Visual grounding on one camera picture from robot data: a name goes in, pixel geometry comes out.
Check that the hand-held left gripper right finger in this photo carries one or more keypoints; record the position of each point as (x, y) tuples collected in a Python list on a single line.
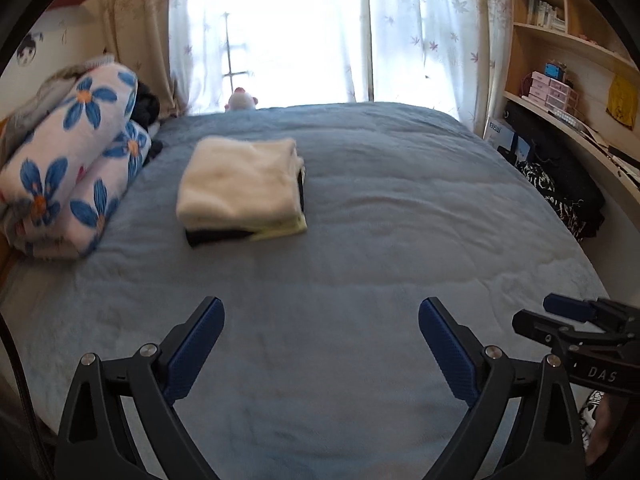
[(447, 352)]

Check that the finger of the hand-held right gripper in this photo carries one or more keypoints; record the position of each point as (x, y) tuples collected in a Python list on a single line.
[(535, 322), (570, 308)]

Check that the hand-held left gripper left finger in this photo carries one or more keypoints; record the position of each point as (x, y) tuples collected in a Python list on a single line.
[(195, 350)]

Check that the cream fluffy cardigan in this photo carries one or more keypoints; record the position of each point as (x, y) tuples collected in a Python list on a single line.
[(235, 180)]

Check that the person's right forearm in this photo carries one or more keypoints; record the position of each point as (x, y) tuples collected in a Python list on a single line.
[(607, 430)]

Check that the person's black white patterned clothing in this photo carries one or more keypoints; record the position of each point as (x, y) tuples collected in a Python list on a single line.
[(592, 405)]

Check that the black white patterned garment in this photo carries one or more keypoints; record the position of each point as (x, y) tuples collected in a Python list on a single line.
[(537, 175)]

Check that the yellow-green and black garment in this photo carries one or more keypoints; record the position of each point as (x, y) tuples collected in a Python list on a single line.
[(280, 229)]

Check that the black bag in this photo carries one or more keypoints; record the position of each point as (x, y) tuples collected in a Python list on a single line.
[(565, 160)]

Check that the blue bed blanket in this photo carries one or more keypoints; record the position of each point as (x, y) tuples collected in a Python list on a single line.
[(400, 210)]

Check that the curved white desk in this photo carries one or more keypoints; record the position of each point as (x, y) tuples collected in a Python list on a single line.
[(595, 145)]

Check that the white blue printed box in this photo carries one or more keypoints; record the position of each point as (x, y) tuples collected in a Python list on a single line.
[(500, 130)]

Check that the yellow cloth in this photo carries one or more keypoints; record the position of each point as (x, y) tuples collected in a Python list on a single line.
[(622, 100)]

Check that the stack of pink boxes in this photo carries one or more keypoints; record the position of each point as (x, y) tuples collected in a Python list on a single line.
[(545, 90)]

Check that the blue floral rolled blanket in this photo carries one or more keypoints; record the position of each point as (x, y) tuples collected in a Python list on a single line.
[(60, 170)]

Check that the small blue box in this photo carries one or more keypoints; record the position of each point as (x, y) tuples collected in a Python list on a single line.
[(555, 70)]

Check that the black clothing pile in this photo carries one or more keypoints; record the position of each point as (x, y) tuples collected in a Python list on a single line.
[(147, 105)]

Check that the pink white plush toy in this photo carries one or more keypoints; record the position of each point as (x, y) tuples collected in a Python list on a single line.
[(241, 101)]

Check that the wooden bookshelf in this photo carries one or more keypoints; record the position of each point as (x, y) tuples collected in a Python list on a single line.
[(590, 47)]

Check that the row of white books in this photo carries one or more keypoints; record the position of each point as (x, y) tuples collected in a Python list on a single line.
[(545, 12)]

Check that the white sheer curtain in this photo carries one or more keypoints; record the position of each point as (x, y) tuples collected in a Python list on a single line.
[(440, 35), (200, 35)]

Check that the beige patterned curtain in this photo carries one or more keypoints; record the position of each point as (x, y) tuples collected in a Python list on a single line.
[(140, 25)]

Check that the cartoon face wall sticker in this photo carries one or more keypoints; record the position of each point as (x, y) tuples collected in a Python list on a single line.
[(29, 50)]

